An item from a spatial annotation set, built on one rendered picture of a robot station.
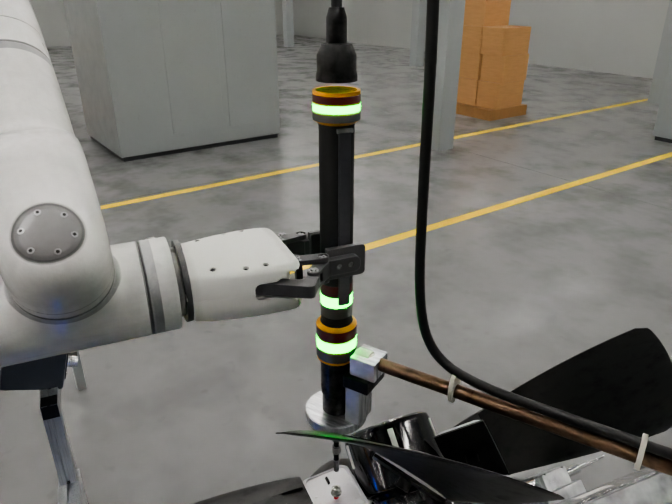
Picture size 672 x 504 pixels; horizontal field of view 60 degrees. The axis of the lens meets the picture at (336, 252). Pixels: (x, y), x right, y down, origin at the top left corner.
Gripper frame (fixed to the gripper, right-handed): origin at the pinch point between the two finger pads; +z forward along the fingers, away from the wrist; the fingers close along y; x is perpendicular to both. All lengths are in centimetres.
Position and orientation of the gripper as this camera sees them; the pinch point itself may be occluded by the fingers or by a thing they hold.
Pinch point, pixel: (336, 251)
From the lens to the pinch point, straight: 58.1
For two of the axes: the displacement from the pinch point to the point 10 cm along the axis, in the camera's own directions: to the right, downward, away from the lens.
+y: 4.0, 3.8, -8.3
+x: -0.1, -9.1, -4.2
